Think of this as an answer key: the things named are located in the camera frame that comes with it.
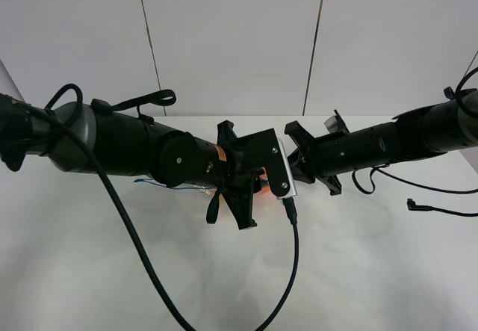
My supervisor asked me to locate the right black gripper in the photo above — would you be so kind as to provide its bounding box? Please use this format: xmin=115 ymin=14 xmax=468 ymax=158
xmin=285 ymin=110 xmax=349 ymax=196

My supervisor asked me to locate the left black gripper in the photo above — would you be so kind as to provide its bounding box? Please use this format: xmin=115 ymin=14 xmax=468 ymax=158
xmin=217 ymin=120 xmax=277 ymax=230

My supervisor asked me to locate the clear zip bag blue seal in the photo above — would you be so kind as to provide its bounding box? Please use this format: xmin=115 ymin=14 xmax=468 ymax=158
xmin=131 ymin=176 xmax=276 ymax=201

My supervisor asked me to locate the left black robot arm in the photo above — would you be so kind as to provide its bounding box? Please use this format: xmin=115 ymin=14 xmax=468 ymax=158
xmin=1 ymin=95 xmax=289 ymax=229

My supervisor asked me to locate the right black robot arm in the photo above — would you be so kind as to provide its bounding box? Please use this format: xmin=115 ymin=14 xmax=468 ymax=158
xmin=285 ymin=89 xmax=477 ymax=196

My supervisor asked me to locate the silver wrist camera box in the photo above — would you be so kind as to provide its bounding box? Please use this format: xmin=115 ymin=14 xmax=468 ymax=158
xmin=265 ymin=138 xmax=297 ymax=200

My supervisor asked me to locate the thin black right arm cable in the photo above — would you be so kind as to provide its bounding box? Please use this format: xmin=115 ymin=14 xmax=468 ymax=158
xmin=353 ymin=162 xmax=478 ymax=197

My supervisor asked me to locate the loose black cable with plug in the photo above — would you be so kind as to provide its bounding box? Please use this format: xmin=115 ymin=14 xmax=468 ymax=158
xmin=406 ymin=197 xmax=478 ymax=218

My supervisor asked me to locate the thick black left cable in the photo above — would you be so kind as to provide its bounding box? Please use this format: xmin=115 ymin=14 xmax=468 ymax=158
xmin=22 ymin=105 xmax=202 ymax=331

